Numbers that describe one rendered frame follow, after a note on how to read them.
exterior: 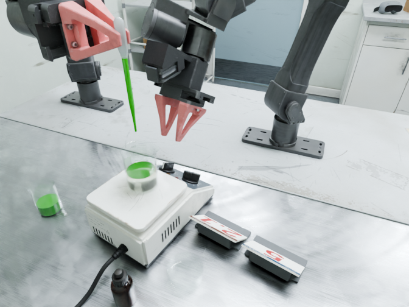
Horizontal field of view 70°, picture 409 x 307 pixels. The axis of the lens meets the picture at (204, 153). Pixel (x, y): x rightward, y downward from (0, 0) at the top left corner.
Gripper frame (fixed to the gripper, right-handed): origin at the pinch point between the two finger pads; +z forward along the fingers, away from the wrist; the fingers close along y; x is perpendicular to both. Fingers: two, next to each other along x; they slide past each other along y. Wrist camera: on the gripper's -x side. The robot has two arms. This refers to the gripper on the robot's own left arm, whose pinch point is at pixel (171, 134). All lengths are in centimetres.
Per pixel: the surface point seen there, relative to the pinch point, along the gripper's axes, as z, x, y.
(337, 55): -90, 271, -25
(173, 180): 6.3, -5.3, 6.6
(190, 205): 9.8, -3.1, 9.9
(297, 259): 11.5, 2.1, 28.4
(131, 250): 16.9, -12.3, 7.4
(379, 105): -49, 240, 27
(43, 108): 9, 9, -54
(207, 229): 12.3, -2.7, 14.1
